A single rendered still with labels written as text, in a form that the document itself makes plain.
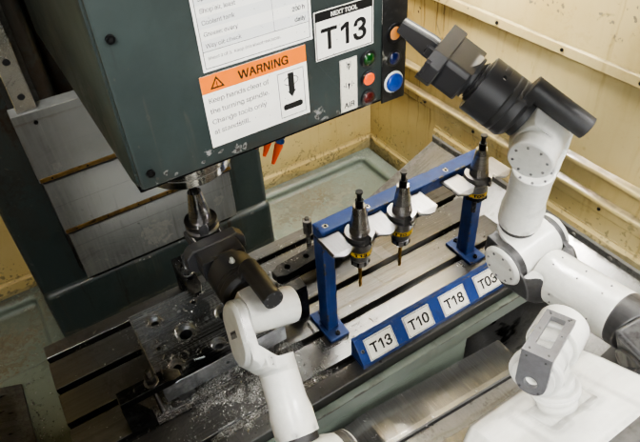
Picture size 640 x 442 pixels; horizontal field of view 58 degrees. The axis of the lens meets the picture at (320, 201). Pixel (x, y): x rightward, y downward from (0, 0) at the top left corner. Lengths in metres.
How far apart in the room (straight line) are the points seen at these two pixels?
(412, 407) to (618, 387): 0.70
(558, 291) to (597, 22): 0.75
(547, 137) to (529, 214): 0.18
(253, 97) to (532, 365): 0.48
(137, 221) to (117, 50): 0.98
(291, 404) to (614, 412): 0.46
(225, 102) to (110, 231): 0.91
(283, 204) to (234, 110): 1.51
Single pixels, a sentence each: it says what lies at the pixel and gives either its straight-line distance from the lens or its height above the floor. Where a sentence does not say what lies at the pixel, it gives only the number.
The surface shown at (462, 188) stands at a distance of 1.33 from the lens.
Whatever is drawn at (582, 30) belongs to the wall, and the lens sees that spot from 1.59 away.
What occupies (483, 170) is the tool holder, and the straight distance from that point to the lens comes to 1.34.
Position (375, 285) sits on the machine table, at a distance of 1.53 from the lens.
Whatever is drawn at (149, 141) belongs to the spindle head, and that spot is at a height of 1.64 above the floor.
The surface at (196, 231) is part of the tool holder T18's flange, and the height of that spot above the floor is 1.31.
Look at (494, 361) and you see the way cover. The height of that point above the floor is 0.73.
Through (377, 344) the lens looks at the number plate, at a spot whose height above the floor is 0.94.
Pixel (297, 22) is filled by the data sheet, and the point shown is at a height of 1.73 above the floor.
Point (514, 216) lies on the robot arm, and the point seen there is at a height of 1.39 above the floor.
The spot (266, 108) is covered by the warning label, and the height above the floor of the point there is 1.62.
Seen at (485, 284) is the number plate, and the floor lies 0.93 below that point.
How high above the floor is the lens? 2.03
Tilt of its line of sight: 40 degrees down
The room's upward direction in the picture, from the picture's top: 4 degrees counter-clockwise
